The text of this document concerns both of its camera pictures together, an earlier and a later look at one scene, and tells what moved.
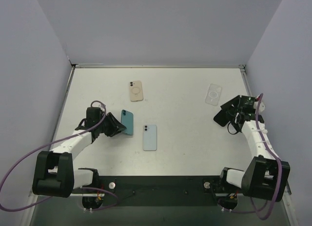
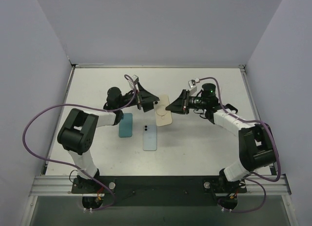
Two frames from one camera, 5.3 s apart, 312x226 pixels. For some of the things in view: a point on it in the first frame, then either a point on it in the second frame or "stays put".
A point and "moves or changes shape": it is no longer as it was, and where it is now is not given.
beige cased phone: (136, 90) moves or changes shape
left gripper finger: (114, 123) → (145, 96)
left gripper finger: (113, 132) → (147, 105)
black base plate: (162, 191) stays put
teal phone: (127, 121) moves or changes shape
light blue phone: (149, 138) stays put
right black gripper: (232, 109) → (184, 101)
